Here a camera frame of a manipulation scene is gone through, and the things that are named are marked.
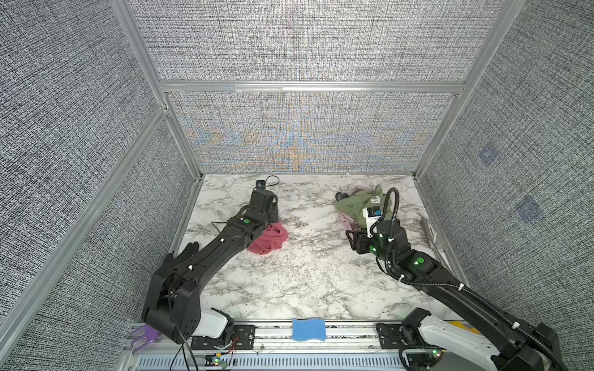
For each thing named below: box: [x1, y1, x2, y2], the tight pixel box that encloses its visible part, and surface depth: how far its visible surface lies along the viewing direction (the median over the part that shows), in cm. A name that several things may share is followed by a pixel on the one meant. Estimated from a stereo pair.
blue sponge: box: [291, 317, 327, 342], surface depth 76 cm
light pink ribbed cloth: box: [337, 211, 362, 232], surface depth 101 cm
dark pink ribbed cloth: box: [247, 222, 288, 255], surface depth 92 cm
